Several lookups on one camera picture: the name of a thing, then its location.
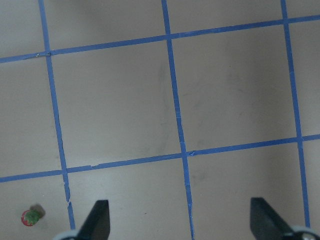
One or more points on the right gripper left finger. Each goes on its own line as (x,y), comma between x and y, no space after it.
(96,226)

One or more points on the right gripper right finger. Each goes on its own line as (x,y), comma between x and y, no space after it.
(267,224)

